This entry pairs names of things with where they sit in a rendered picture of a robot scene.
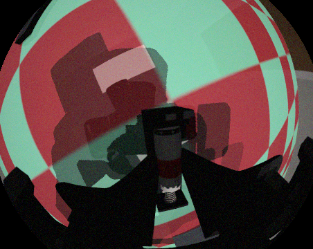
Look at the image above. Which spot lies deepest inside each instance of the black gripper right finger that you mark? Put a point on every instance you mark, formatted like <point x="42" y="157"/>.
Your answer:
<point x="215" y="190"/>

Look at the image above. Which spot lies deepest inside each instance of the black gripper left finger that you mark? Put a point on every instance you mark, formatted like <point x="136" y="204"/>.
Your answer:
<point x="132" y="199"/>

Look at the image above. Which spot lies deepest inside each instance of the black and red battery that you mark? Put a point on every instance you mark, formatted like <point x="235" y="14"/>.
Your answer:
<point x="167" y="143"/>

